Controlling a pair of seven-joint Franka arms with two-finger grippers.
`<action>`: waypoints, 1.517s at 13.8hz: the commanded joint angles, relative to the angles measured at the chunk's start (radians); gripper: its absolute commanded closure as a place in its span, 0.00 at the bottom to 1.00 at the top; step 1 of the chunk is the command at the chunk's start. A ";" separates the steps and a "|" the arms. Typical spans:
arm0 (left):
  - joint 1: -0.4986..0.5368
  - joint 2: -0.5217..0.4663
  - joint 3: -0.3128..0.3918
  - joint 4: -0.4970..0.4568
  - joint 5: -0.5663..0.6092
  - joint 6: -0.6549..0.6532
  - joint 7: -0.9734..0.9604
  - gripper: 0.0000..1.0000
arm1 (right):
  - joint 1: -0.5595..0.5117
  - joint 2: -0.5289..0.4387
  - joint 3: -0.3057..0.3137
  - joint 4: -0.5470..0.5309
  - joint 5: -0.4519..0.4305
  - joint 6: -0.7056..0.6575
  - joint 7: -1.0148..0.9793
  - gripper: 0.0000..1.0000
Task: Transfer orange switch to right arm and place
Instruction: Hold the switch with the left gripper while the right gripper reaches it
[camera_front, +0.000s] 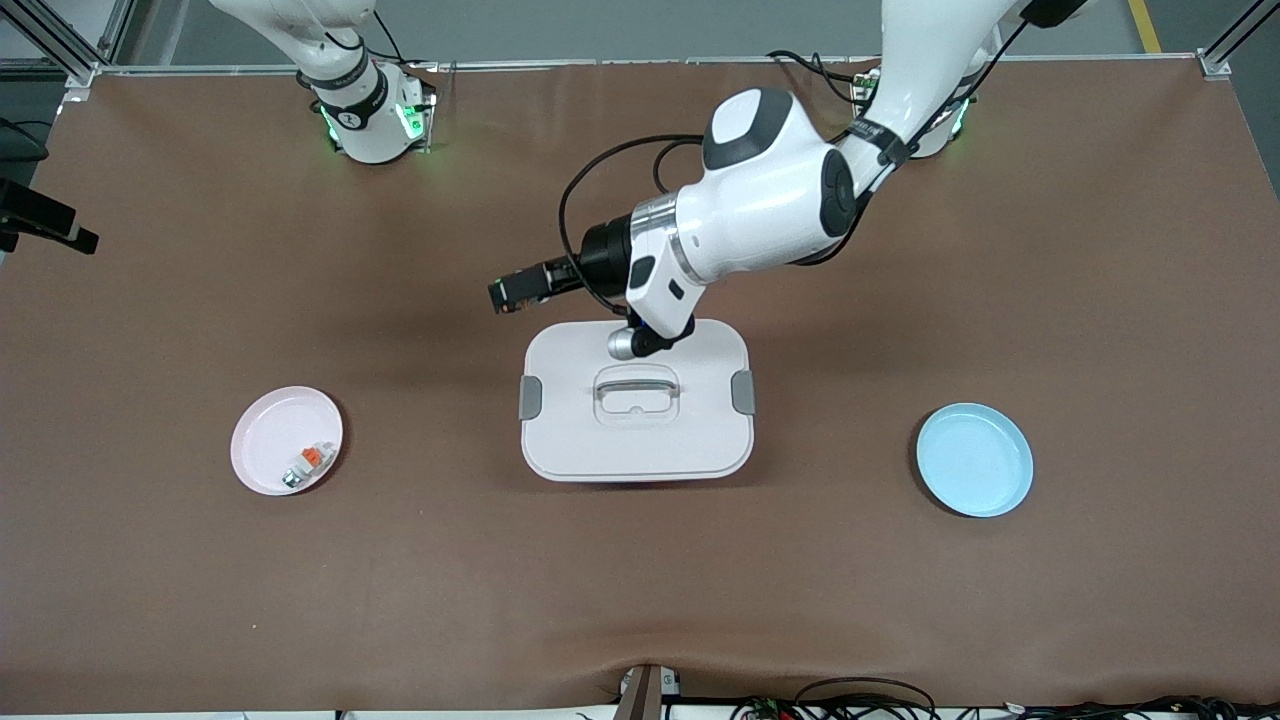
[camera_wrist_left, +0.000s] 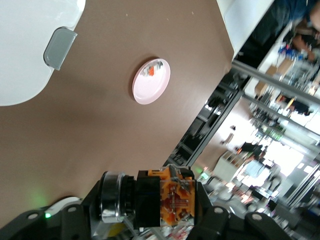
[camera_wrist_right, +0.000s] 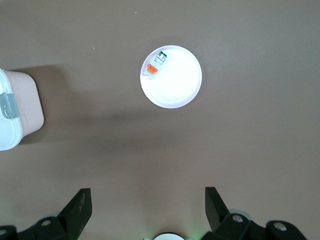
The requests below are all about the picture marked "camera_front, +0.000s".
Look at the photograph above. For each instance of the small white connector block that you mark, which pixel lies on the small white connector block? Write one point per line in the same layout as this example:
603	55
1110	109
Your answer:
669	683

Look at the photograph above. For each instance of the aluminium frame profile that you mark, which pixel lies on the aluminium frame profile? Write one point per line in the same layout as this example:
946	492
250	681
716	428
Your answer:
78	72
1215	65

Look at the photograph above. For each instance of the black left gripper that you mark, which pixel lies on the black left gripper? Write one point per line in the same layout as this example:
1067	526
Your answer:
603	257

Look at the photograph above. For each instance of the light blue round plate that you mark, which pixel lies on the light blue round plate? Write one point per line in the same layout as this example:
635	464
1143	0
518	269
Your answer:
975	460

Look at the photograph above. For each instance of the small orange white switch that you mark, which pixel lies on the small orange white switch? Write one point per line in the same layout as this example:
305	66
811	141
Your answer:
312	458

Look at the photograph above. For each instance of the white lidded storage box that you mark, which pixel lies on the white lidded storage box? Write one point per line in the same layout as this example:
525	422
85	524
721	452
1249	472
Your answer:
640	440

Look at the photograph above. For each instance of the pink round plate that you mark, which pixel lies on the pink round plate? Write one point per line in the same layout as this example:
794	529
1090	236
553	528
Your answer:
270	430

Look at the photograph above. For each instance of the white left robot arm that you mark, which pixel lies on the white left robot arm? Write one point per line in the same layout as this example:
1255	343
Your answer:
760	210

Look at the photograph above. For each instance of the brown table edge post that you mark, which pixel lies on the brown table edge post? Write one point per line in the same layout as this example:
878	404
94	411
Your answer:
640	695

